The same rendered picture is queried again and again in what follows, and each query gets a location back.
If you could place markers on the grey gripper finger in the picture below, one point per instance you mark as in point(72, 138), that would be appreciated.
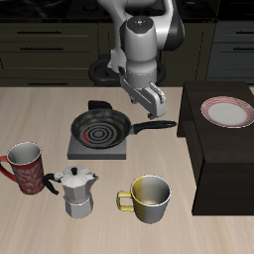
point(133, 99)
point(152, 115)

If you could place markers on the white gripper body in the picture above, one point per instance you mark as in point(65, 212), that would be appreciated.
point(149, 99)

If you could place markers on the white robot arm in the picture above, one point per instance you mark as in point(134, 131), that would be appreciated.
point(140, 43)

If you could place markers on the round black stove knob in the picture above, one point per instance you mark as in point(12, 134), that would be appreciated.
point(99, 104)

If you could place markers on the black frying pan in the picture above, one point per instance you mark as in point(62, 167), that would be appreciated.
point(99, 129)

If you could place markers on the dark grey stove plate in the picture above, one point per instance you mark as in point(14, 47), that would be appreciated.
point(96, 153)

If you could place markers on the white plate with red rim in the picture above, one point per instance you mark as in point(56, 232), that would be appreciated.
point(228, 112)

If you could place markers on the dark wooden cabinet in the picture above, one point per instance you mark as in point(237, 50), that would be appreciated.
point(225, 155)

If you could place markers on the yellow and white mug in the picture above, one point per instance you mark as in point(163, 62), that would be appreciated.
point(150, 201)

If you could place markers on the dark kitchen cupboards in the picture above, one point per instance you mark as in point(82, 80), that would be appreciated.
point(49, 53)

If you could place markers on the grey drawer unit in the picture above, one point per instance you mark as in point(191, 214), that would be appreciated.
point(231, 49)

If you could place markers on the silver moka pot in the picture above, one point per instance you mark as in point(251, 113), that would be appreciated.
point(77, 195)

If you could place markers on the red patterned mug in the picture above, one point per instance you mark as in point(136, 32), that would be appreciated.
point(28, 175)

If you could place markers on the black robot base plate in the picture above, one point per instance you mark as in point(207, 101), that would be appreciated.
point(99, 71)

